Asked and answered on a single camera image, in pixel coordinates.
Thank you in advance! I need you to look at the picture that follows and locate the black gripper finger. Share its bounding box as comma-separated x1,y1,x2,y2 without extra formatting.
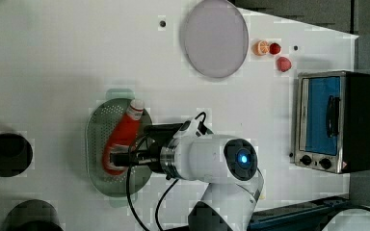
110,151,160,167

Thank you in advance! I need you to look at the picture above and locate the green perforated strainer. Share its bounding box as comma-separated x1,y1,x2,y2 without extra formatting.
85,89,135,208

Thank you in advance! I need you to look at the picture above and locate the black round cup lower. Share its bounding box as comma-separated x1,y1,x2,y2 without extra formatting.
0,199,64,231

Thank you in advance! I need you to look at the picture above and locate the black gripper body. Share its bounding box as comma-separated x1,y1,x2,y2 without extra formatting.
143,116,213,174

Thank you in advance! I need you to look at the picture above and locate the black round cup upper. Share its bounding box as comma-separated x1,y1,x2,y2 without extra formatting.
0,133,33,177

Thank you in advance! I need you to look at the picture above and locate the black round cup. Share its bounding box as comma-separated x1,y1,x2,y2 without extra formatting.
0,133,33,177
0,199,64,231

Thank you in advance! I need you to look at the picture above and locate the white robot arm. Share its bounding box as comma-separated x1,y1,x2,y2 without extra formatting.
110,119,264,231

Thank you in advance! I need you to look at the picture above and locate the red strawberry toy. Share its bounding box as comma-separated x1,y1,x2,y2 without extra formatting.
269,42,281,55

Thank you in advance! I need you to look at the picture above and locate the grey round plate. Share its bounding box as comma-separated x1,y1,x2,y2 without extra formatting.
181,0,249,78

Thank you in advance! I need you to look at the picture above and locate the red ketchup bottle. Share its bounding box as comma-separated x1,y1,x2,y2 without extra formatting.
102,99,145,175

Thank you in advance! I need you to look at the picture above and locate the silver toaster oven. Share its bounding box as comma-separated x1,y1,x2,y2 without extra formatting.
293,70,370,174

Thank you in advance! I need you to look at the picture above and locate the pink strawberry toy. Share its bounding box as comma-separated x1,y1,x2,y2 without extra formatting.
277,57,292,72

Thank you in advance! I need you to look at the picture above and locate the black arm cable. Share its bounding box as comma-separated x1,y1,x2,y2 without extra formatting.
125,134,181,231

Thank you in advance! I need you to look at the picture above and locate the orange slice toy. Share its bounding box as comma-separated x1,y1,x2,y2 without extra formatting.
253,40,270,56

